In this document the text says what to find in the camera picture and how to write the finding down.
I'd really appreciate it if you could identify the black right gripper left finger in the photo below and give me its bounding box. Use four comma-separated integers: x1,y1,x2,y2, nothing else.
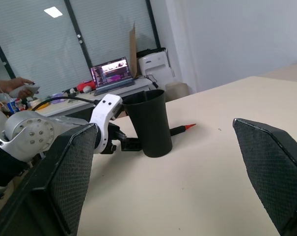
0,123,98,236

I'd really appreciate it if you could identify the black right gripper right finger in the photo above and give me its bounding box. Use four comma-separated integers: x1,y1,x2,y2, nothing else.
233,118,297,236

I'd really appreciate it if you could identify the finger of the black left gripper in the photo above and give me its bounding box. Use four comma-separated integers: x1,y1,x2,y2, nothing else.
115,131,142,152

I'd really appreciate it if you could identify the black plastic cup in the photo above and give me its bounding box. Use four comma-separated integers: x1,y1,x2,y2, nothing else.
123,89,173,158

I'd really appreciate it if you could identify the white handheld controller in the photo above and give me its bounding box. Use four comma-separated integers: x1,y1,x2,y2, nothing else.
9,83,41,98

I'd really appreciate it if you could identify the person's bare hand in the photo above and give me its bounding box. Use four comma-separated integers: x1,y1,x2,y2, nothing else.
8,77,37,99

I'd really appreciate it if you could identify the grey background desk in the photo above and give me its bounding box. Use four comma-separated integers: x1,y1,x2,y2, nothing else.
35,77,159,118

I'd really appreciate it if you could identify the black marker with red tip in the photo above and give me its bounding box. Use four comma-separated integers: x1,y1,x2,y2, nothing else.
169,123,197,136

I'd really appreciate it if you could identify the red plush toy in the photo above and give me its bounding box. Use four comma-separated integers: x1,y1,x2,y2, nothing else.
76,80,97,94

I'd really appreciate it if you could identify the open laptop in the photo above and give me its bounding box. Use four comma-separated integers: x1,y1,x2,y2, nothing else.
90,57,136,96

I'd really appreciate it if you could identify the purple plastic item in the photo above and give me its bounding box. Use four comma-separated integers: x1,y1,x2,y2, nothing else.
51,92,66,105

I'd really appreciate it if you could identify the beige round bin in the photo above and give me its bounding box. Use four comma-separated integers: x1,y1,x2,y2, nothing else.
165,82,189,102

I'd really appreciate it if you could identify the white air purifier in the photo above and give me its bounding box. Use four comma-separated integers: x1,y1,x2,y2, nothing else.
137,48,175,86

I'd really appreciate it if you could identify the brown cardboard sheet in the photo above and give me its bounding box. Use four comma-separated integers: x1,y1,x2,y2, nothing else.
129,21,139,80

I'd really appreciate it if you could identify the blue and white carton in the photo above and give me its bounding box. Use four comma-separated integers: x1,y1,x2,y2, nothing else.
6,98,23,114

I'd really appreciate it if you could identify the frosted glass partition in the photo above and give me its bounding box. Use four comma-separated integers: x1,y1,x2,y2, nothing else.
0,0,162,104

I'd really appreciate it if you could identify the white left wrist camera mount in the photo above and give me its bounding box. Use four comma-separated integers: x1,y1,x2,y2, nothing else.
89,93,123,154

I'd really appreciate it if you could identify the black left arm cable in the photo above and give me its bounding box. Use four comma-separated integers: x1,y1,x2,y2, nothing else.
31,96,102,111

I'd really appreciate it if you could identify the black charger cable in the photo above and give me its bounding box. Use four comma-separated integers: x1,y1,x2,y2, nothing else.
144,74,160,89

